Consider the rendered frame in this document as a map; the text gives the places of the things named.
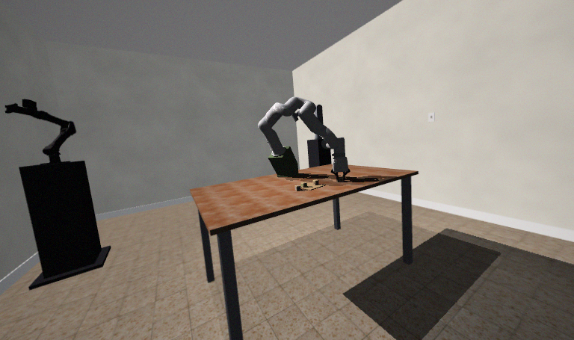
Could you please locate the tan square mat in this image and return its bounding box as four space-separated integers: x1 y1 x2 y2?
302 182 325 190

